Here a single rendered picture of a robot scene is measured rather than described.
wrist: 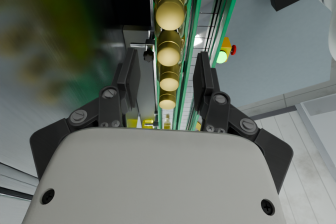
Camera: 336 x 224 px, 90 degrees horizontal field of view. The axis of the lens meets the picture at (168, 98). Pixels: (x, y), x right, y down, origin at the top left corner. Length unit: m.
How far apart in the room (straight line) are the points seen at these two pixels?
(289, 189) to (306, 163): 0.39
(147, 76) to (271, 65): 0.76
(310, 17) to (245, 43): 0.28
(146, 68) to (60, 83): 0.46
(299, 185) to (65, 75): 2.72
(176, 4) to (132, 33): 0.37
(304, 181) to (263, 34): 2.13
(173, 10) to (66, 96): 0.16
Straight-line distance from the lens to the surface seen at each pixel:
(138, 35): 0.57
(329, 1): 0.66
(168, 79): 0.28
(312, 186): 2.78
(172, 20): 0.22
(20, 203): 0.22
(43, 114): 0.20
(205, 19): 0.54
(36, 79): 0.20
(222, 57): 0.66
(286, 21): 1.01
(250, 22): 0.94
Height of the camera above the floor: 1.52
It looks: 38 degrees down
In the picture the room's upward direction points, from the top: 177 degrees counter-clockwise
